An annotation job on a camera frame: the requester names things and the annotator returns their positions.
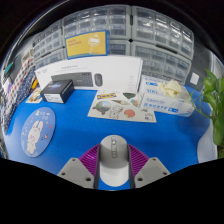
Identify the green leafy plant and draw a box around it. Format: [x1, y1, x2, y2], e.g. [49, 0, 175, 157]
[189, 68, 224, 159]

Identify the cream disposable glove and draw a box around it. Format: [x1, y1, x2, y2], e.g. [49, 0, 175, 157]
[158, 79, 191, 99]

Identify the small black camera box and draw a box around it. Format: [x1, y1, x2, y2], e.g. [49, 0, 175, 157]
[39, 79, 75, 104]

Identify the navy polka dot cloth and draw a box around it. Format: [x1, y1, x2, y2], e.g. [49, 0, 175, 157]
[1, 74, 38, 134]

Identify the white wall socket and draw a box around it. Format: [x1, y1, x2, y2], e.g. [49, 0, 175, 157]
[189, 72, 200, 86]

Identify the round blue rabbit mouse pad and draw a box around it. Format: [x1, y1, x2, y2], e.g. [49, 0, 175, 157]
[20, 106, 57, 158]

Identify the grey white computer mouse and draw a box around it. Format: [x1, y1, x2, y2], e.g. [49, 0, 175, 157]
[98, 134, 130, 188]

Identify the white keyboard packaging box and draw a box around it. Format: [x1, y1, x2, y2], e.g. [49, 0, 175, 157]
[34, 55, 144, 94]

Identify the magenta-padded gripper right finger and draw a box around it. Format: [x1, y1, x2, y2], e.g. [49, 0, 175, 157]
[127, 143, 171, 190]

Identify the light wooden box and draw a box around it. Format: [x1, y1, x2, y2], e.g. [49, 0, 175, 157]
[21, 49, 34, 64]

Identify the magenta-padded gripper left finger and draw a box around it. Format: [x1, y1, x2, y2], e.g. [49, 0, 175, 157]
[57, 143, 101, 190]

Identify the white blue glove box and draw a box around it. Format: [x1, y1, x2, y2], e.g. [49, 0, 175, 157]
[137, 74, 196, 118]

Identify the cartoon sticker sheet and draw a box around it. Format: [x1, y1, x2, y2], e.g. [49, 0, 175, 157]
[87, 90, 158, 124]

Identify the yellow blue-edged box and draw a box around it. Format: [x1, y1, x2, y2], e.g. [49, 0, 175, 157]
[64, 29, 111, 60]

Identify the white plant pot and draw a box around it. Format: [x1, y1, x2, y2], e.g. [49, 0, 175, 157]
[197, 119, 218, 164]

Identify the red blue checked cloth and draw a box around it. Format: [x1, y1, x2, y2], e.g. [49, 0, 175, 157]
[4, 58, 36, 108]

